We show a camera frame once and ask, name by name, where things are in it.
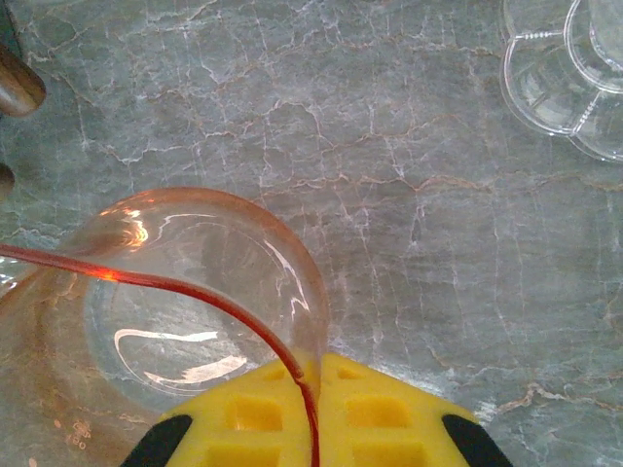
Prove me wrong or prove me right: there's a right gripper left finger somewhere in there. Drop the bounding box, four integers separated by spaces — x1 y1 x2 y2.
121 357 320 467

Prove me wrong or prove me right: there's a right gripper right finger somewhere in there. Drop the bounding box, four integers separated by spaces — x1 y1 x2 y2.
319 350 515 467

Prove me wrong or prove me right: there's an orange glass server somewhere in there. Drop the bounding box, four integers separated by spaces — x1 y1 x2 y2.
0 187 332 467

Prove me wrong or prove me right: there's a clear glass server brown handle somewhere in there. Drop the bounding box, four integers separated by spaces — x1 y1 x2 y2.
0 162 17 201

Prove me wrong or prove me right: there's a clear glass cup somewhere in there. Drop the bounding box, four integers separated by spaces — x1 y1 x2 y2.
499 0 623 164

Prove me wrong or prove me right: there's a dark grey server wooden handle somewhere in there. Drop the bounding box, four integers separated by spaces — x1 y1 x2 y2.
0 0 49 120

